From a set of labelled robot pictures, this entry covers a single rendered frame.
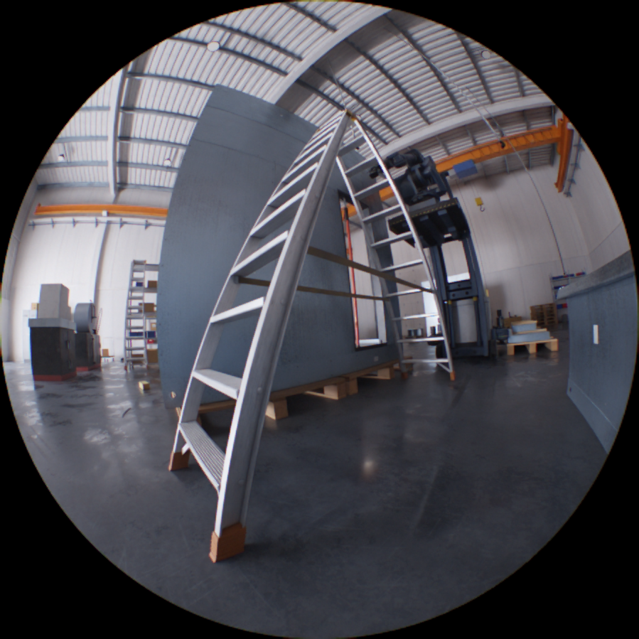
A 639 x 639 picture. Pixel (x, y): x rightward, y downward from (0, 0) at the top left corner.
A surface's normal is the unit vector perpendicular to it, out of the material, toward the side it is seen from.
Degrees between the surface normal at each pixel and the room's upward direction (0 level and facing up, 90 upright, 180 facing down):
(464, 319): 90
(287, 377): 90
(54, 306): 90
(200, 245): 90
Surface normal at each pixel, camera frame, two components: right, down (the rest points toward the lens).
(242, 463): 0.71, -0.15
